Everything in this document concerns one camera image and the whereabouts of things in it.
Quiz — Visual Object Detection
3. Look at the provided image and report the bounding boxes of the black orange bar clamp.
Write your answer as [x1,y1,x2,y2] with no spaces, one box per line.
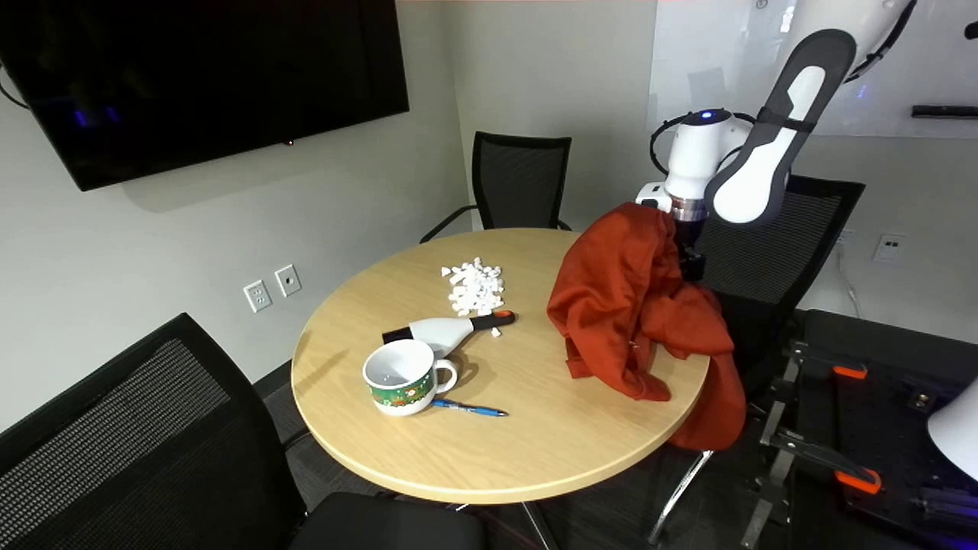
[826,359,877,388]
[826,462,886,505]

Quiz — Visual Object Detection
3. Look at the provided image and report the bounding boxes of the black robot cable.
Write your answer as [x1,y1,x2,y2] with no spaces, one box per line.
[647,0,921,176]

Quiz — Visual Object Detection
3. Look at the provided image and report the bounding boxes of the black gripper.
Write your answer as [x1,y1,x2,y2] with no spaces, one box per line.
[672,215,713,287]

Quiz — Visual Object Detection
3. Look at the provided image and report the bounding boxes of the black mesh office chair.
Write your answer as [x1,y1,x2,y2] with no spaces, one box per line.
[420,128,576,248]
[0,309,490,550]

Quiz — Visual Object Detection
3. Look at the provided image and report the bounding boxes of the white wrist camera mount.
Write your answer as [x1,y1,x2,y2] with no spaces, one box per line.
[632,176,677,216]

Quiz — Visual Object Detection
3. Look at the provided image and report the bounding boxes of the robot mounting platform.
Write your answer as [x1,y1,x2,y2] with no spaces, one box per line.
[735,309,978,550]

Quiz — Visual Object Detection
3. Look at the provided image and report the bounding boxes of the pile of small white pieces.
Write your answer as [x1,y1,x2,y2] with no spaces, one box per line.
[436,257,511,321]

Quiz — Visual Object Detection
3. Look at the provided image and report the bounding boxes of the black office chair chrome legs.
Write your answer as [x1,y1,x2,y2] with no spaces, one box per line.
[644,174,872,550]

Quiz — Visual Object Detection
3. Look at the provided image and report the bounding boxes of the white mug with green print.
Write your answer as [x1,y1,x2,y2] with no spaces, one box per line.
[357,335,462,422]

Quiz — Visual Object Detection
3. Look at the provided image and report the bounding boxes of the white wall outlet plate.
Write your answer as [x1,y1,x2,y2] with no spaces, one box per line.
[268,260,304,304]
[239,275,274,317]

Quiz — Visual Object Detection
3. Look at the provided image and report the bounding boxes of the black wall-mounted TV screen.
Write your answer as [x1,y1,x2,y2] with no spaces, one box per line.
[0,0,413,197]

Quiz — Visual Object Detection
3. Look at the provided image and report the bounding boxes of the blue pen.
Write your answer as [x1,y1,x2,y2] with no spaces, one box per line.
[426,395,511,422]

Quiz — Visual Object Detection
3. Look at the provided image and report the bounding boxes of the red cloth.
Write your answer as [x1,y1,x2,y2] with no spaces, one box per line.
[543,201,749,455]

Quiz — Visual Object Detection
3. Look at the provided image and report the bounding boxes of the black wall-mounted bar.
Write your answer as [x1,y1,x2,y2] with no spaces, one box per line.
[908,102,978,123]

